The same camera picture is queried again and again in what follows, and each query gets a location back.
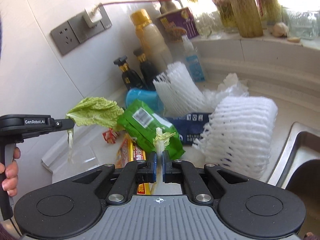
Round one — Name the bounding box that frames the dark bottle with flat cap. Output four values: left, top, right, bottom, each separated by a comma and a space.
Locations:
113, 57, 142, 92

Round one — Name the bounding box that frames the wide white foam fruit net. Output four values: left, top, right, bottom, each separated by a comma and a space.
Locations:
192, 96, 278, 182

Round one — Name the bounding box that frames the short jar of sprouting garlic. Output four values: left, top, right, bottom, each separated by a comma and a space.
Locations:
212, 0, 238, 28

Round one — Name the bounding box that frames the clear spray bottle blue label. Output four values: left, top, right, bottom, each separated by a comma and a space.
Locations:
180, 34, 206, 83

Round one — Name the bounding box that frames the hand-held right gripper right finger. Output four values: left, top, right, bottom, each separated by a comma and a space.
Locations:
162, 150, 269, 205

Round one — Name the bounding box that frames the printed jar of sprouting garlic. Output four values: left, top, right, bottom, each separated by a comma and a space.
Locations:
254, 0, 283, 27

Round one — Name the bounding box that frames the large green cabbage leaf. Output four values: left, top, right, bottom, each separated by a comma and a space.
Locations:
65, 97, 125, 164

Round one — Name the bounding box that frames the empty glass jar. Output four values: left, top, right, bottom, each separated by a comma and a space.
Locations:
282, 5, 318, 40

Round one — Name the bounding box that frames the loose garlic bulb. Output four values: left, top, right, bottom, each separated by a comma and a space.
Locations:
272, 22, 290, 38

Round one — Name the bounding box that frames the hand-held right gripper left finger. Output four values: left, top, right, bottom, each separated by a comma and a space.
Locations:
51, 151, 158, 205

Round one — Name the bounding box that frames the stainless steel sink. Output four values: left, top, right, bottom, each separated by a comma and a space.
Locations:
266, 121, 320, 200

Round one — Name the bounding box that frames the person's left hand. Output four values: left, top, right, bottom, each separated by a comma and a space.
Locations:
0, 146, 21, 197

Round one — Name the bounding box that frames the dark bottle with gold collar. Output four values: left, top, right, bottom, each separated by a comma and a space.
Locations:
133, 48, 157, 91

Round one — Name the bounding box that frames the person's purple clothing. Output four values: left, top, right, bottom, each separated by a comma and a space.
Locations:
0, 224, 22, 240

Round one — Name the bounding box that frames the blue plastic cup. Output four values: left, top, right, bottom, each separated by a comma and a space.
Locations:
126, 87, 164, 114

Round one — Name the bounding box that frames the grey wall socket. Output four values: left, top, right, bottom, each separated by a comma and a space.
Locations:
68, 4, 112, 44
50, 21, 82, 57

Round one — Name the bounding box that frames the white bottle with yellow cap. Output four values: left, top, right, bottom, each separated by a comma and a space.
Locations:
130, 8, 173, 80

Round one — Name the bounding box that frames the yellow orange carton box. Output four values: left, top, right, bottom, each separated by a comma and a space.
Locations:
115, 133, 153, 195

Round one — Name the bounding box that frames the green snack packet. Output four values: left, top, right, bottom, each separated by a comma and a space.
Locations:
117, 99, 186, 160

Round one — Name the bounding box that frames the white-stemmed cabbage leaf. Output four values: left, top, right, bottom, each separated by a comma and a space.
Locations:
152, 127, 177, 183

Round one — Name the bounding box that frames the narrow white foam fruit net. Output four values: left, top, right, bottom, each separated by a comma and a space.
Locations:
152, 61, 209, 117

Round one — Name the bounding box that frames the clear glass jar with garlic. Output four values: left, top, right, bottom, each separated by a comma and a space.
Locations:
175, 0, 221, 40

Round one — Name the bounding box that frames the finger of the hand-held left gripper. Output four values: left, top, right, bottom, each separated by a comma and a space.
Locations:
54, 118, 75, 131

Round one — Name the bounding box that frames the purple instant noodle cup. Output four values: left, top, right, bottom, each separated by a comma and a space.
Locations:
156, 6, 200, 43

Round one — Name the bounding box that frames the dark blue packet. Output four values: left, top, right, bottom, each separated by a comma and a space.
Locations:
165, 112, 213, 146

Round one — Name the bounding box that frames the grey capped bottle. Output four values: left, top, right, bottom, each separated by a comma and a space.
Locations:
159, 0, 182, 15

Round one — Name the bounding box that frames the small red white wrapper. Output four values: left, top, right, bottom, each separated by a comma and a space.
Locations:
102, 128, 120, 143

